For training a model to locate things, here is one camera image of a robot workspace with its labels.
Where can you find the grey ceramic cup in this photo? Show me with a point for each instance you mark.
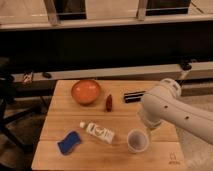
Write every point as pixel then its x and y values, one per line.
pixel 137 141

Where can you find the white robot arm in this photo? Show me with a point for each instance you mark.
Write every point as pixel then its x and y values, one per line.
pixel 161 103

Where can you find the small dark red bottle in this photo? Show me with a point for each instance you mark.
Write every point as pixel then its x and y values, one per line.
pixel 109 103

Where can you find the orange bowl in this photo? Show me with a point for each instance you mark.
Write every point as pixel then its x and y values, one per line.
pixel 85 92

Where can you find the black rectangular block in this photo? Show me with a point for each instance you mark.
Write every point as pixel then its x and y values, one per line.
pixel 133 96

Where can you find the white bottle with label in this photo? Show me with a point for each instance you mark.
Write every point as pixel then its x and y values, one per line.
pixel 98 131

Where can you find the small black object on ledge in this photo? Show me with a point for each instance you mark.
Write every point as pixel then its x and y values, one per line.
pixel 46 75

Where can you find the blue sponge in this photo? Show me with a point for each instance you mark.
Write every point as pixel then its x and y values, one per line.
pixel 68 143

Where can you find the small red white object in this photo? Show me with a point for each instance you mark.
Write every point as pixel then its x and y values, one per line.
pixel 28 77

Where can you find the black clamp on ledge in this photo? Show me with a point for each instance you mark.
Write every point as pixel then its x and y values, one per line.
pixel 185 69

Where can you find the black office chair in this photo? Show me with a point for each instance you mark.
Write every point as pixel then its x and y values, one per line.
pixel 7 97

